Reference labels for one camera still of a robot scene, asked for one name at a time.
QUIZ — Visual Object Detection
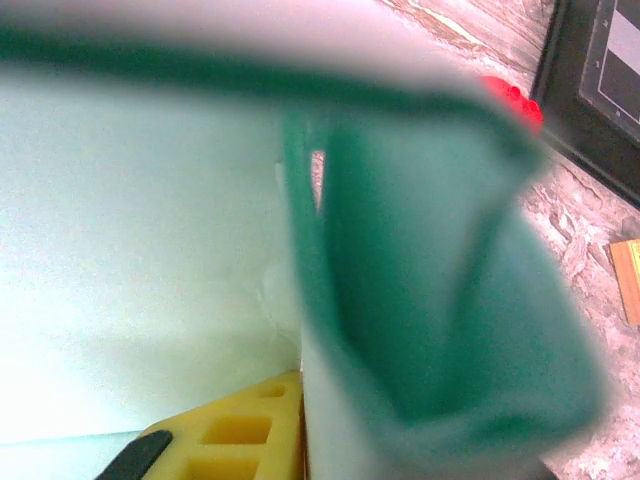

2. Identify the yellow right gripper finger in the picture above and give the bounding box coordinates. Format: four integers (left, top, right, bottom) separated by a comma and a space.
102, 369, 306, 480

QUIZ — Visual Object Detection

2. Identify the red curved toy brick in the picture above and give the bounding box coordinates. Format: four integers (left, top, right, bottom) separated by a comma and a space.
479, 74, 545, 136

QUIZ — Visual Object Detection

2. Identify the light blue cloth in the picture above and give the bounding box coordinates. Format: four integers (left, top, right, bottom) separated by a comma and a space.
0, 0, 614, 480

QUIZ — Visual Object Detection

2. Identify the black grey chessboard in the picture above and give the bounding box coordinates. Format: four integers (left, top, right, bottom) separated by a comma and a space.
529, 0, 640, 209

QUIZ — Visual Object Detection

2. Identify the wooden block with tiger print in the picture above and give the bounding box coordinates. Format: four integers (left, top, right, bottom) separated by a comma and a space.
608, 238, 640, 327

